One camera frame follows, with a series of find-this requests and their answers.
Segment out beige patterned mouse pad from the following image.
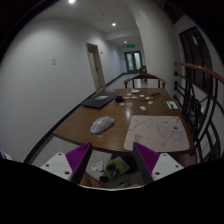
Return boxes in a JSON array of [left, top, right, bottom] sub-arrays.
[[124, 115, 190, 153]]

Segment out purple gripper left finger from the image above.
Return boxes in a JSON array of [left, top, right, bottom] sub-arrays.
[[40, 141, 93, 185]]

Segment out glass double door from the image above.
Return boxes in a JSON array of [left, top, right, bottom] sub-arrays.
[[124, 51, 142, 73]]

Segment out small white object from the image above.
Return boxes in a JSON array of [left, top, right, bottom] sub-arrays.
[[140, 106, 146, 111]]

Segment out wooden chair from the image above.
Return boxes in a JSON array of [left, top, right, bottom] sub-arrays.
[[124, 73, 166, 88]]

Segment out small black box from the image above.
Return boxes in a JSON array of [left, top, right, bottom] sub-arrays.
[[115, 96, 124, 102]]

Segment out white computer mouse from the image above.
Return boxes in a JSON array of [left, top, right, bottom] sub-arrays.
[[90, 116, 114, 135]]

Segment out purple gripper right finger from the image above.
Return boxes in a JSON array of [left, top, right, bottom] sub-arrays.
[[132, 141, 185, 185]]

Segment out black metal stair railing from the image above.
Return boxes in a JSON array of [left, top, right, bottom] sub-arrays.
[[174, 62, 224, 163]]

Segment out green exit sign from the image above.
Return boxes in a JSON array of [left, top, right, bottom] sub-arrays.
[[127, 44, 135, 48]]

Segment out wooden door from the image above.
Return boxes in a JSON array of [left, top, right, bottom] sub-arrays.
[[86, 43, 105, 90]]

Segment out black laptop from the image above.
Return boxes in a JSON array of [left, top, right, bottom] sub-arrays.
[[82, 92, 120, 109]]

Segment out yellow-green bag under table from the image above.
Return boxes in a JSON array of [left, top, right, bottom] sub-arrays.
[[104, 157, 130, 180]]

